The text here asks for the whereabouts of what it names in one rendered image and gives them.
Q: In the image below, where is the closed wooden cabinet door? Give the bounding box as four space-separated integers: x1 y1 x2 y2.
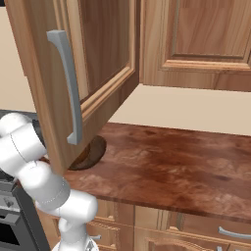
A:
139 0 251 93

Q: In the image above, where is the wooden drawer front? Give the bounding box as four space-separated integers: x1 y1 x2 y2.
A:
85 198 135 251
133 205 251 251

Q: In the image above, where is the wooden base cabinet door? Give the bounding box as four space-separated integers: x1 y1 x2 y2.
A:
144 236 229 251

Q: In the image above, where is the grey curved door handle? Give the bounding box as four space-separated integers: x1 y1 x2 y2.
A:
46 29 83 146

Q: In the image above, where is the open wooden cabinet door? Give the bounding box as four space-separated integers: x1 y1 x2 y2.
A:
5 0 141 176

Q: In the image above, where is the brown bowl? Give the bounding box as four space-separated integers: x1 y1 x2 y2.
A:
68 134 108 172

